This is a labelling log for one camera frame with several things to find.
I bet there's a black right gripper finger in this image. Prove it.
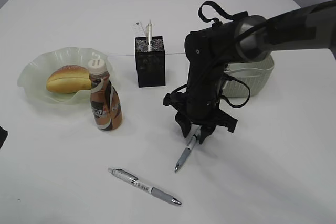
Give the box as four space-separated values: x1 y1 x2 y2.
175 112 193 138
198 125 216 145

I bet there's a grey-green woven plastic basket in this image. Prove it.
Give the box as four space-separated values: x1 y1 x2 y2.
223 54 274 98

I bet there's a brown coffee drink bottle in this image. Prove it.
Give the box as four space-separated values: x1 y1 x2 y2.
88 58 122 131

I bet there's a clear plastic ruler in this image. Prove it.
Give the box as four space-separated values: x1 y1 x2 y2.
131 21 145 37

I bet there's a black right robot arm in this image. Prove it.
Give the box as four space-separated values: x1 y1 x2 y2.
163 1 335 142

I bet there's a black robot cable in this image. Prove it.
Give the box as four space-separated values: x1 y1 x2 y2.
198 0 251 109

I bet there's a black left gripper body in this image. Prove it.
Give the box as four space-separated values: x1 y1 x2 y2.
0 127 8 148

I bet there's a blue grey ballpoint pen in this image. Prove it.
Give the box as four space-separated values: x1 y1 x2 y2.
174 126 201 173

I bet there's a black mesh pen holder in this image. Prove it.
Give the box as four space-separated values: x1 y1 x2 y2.
134 36 166 88

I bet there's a golden bread roll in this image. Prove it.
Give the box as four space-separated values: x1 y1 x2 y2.
46 65 91 94

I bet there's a pale green wavy plate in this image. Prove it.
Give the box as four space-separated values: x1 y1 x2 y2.
17 47 120 104

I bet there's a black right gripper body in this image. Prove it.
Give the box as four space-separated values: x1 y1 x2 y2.
163 89 238 133

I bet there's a grey white ballpoint pen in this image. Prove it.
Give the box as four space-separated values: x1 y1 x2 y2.
108 168 182 206

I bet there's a beige white ballpoint pen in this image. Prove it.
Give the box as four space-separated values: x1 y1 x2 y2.
146 19 152 52

